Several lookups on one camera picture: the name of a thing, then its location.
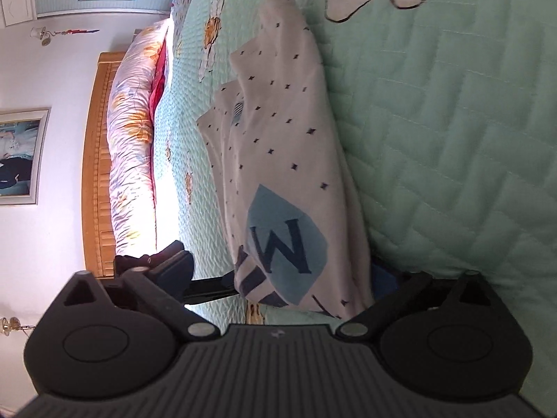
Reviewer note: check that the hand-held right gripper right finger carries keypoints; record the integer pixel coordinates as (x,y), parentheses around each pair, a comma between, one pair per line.
(391,302)

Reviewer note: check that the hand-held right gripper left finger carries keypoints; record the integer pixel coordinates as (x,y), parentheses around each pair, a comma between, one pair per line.
(176,270)

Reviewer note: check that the white star-print garment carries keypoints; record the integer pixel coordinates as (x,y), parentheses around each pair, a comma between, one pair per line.
(283,139)

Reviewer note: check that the wooden headboard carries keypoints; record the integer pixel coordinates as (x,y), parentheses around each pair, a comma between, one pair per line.
(98,161)

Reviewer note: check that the floral duvet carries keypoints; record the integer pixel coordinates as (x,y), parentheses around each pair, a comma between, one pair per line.
(130,139)

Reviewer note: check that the green bee-print quilt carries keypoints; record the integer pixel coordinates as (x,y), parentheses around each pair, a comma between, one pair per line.
(435,139)

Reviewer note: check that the red knot ornament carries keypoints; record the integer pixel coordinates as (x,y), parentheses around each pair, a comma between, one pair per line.
(76,31)

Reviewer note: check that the wall lamp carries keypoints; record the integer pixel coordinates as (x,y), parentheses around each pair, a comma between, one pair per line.
(13,324)
(41,35)

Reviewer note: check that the framed wall picture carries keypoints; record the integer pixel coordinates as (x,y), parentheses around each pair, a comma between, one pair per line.
(21,156)

